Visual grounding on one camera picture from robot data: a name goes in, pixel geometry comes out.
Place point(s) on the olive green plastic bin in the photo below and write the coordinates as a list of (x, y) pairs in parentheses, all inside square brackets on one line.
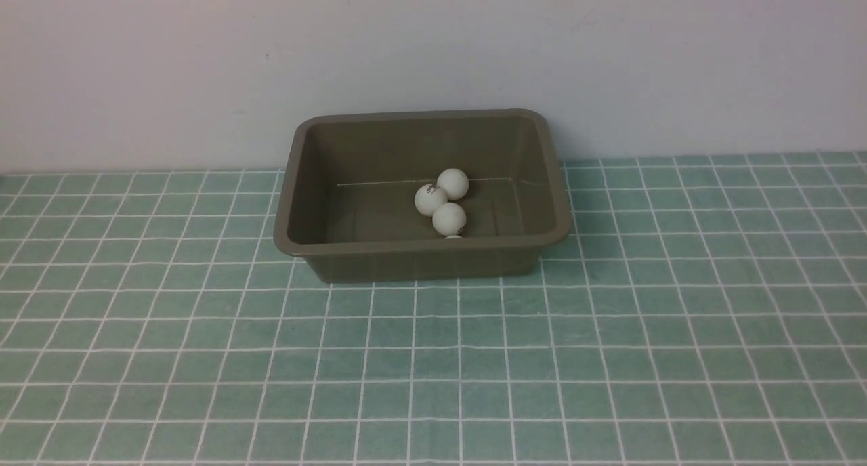
[(347, 202)]

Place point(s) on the green checkered table mat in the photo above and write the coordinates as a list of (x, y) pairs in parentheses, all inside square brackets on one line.
[(705, 311)]

